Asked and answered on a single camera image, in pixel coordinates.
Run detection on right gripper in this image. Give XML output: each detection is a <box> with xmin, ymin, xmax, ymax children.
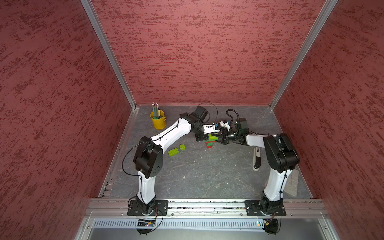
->
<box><xmin>213</xmin><ymin>127</ymin><xmax>241</xmax><ymax>145</ymax></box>

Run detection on lime 2x4 brick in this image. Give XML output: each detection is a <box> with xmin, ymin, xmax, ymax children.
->
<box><xmin>208</xmin><ymin>134</ymin><xmax>219</xmax><ymax>142</ymax></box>
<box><xmin>168</xmin><ymin>148</ymin><xmax>179</xmax><ymax>157</ymax></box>

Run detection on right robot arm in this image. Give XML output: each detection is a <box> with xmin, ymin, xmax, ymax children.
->
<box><xmin>215</xmin><ymin>118</ymin><xmax>300</xmax><ymax>216</ymax></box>

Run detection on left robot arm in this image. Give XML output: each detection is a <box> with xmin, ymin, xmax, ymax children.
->
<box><xmin>133</xmin><ymin>106</ymin><xmax>209</xmax><ymax>215</ymax></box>

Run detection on yellow pencil cup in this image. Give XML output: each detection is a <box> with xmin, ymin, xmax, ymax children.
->
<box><xmin>150</xmin><ymin>110</ymin><xmax>167</xmax><ymax>130</ymax></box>

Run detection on pencils in cup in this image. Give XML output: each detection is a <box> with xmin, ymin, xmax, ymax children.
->
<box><xmin>152</xmin><ymin>102</ymin><xmax>159</xmax><ymax>120</ymax></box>

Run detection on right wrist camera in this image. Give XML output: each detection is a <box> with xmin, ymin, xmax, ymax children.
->
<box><xmin>219</xmin><ymin>121</ymin><xmax>231</xmax><ymax>131</ymax></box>

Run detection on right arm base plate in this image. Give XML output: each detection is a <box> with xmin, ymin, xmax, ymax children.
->
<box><xmin>244</xmin><ymin>199</ymin><xmax>287</xmax><ymax>217</ymax></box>

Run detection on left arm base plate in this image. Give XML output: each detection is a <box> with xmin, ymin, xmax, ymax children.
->
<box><xmin>127</xmin><ymin>199</ymin><xmax>169</xmax><ymax>217</ymax></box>

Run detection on left corner aluminium post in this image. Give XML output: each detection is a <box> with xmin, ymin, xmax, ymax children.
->
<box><xmin>81</xmin><ymin>0</ymin><xmax>137</xmax><ymax>110</ymax></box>

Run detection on corner aluminium post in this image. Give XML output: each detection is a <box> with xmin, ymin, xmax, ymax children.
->
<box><xmin>269</xmin><ymin>0</ymin><xmax>338</xmax><ymax>110</ymax></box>
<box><xmin>81</xmin><ymin>0</ymin><xmax>137</xmax><ymax>110</ymax></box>

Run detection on aluminium front rail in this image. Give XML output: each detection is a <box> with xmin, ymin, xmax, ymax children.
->
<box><xmin>86</xmin><ymin>199</ymin><xmax>329</xmax><ymax>219</ymax></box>

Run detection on right corner aluminium post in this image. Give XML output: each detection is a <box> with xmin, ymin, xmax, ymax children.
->
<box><xmin>269</xmin><ymin>0</ymin><xmax>338</xmax><ymax>110</ymax></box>

